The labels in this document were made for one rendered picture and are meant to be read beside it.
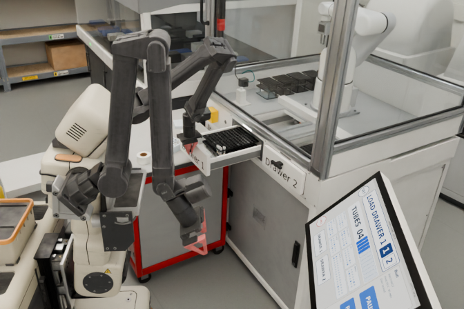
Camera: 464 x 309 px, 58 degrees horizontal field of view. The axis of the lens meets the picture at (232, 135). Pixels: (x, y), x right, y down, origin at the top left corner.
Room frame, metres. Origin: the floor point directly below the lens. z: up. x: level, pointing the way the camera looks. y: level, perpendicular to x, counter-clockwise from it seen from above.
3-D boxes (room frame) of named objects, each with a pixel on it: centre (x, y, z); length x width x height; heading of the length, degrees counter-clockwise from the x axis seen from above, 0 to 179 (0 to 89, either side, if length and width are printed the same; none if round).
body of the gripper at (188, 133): (1.67, 0.19, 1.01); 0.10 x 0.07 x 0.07; 122
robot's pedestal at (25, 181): (1.68, 0.95, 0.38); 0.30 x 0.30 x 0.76; 36
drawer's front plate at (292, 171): (1.60, -0.24, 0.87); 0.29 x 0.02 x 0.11; 32
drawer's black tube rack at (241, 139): (1.82, 0.01, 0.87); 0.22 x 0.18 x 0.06; 122
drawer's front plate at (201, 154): (1.71, 0.18, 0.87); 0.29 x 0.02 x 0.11; 32
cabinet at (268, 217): (2.08, -0.50, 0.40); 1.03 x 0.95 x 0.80; 32
